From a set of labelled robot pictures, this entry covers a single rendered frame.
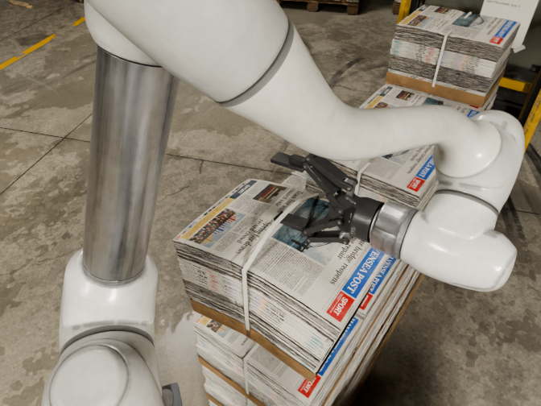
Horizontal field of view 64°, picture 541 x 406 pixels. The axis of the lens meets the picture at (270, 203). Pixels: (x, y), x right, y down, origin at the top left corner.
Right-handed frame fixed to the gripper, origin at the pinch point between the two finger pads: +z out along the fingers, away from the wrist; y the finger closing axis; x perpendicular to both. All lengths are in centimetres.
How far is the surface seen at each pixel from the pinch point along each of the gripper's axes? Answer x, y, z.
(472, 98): 104, 20, -13
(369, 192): 45, 30, -1
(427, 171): 57, 24, -13
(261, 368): -11.8, 47.8, 0.2
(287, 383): -11, 48, -7
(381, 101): 88, 21, 15
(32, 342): -27, 121, 129
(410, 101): 94, 21, 6
